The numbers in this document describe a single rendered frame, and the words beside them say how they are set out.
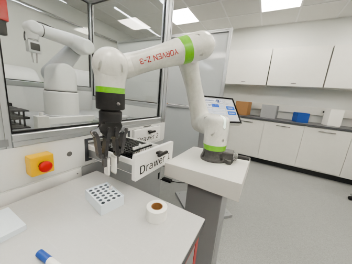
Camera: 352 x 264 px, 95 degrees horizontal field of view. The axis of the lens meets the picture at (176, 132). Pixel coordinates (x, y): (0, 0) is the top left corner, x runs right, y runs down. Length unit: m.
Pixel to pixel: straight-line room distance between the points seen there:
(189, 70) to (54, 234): 0.86
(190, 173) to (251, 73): 3.36
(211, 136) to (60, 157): 0.70
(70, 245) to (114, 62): 0.51
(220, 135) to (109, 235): 0.62
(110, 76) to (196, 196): 0.74
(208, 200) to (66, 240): 0.64
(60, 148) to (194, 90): 0.71
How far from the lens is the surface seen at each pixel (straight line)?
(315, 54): 4.02
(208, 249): 1.14
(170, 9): 1.44
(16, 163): 0.79
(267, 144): 3.60
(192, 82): 0.96
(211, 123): 0.85
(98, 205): 0.64
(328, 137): 3.67
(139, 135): 1.09
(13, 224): 0.68
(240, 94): 4.27
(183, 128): 2.53
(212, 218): 1.00
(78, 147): 0.87
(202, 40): 0.80
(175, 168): 0.82
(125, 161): 0.71
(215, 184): 0.76
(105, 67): 0.55
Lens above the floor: 1.16
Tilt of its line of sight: 12 degrees down
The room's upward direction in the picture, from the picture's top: 5 degrees clockwise
